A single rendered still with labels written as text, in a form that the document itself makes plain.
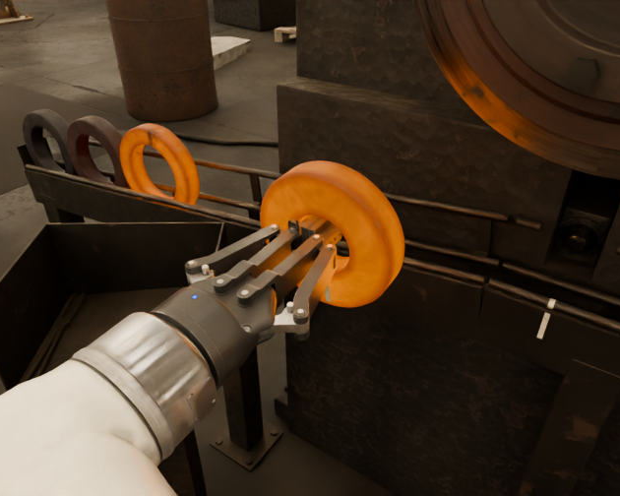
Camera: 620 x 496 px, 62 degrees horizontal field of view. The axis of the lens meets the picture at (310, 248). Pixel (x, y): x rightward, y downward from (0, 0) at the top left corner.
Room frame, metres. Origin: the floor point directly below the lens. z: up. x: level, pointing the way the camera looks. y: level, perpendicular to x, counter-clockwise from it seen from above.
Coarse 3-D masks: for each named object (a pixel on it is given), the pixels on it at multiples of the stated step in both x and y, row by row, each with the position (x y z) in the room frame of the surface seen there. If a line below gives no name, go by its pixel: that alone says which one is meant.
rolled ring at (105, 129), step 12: (84, 120) 1.00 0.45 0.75; (96, 120) 1.00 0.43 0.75; (72, 132) 1.02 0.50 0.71; (84, 132) 1.00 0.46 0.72; (96, 132) 0.98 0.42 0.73; (108, 132) 0.97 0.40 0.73; (72, 144) 1.03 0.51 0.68; (84, 144) 1.04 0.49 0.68; (108, 144) 0.96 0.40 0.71; (72, 156) 1.04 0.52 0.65; (84, 156) 1.04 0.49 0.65; (84, 168) 1.02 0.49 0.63; (96, 168) 1.04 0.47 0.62; (120, 168) 0.95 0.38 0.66; (96, 180) 1.02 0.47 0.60; (108, 180) 1.03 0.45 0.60; (120, 180) 0.95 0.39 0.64
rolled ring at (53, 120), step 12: (24, 120) 1.13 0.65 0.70; (36, 120) 1.10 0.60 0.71; (48, 120) 1.08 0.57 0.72; (60, 120) 1.09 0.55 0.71; (24, 132) 1.14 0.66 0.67; (36, 132) 1.14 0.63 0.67; (60, 132) 1.06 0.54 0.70; (36, 144) 1.14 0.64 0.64; (60, 144) 1.06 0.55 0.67; (36, 156) 1.13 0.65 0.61; (48, 156) 1.14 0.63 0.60; (48, 168) 1.12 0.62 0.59; (60, 168) 1.13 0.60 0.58; (72, 168) 1.05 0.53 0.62; (72, 180) 1.06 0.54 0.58
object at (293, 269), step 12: (312, 240) 0.39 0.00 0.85; (300, 252) 0.37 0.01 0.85; (312, 252) 0.38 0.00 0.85; (288, 264) 0.35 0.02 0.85; (300, 264) 0.36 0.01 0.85; (312, 264) 0.38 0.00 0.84; (264, 276) 0.33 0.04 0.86; (276, 276) 0.33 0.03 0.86; (288, 276) 0.35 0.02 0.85; (300, 276) 0.36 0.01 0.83; (252, 288) 0.31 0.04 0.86; (264, 288) 0.32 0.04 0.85; (276, 288) 0.33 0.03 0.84; (288, 288) 0.35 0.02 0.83; (240, 300) 0.30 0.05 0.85; (252, 300) 0.31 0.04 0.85
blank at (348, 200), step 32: (320, 160) 0.45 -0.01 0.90; (288, 192) 0.44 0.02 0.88; (320, 192) 0.42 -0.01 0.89; (352, 192) 0.40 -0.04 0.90; (352, 224) 0.40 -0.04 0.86; (384, 224) 0.39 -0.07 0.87; (352, 256) 0.40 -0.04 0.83; (384, 256) 0.38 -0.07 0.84; (352, 288) 0.40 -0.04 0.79; (384, 288) 0.38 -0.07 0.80
